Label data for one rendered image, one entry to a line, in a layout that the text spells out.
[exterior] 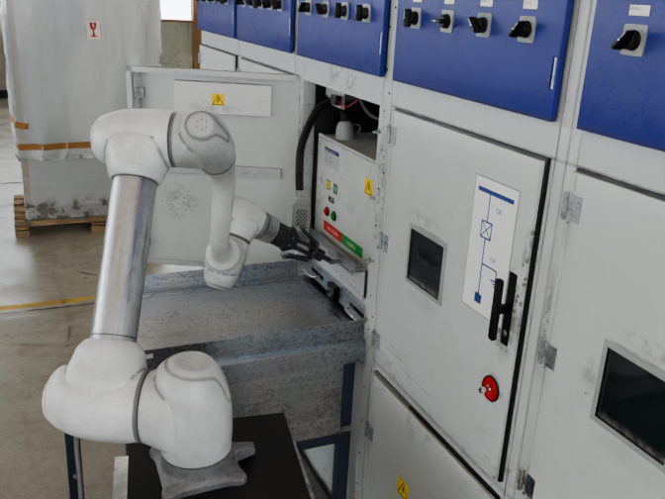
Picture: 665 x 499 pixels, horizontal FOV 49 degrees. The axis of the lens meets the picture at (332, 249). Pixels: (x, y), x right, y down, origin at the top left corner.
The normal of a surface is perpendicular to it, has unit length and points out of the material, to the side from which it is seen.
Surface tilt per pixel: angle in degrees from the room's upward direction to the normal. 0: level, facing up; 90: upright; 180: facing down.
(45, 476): 0
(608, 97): 90
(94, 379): 53
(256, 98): 90
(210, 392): 71
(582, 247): 90
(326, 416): 90
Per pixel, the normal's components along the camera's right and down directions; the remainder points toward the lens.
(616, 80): -0.92, 0.09
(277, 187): -0.07, 0.32
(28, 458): 0.05, -0.94
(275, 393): 0.40, 0.33
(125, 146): -0.07, -0.17
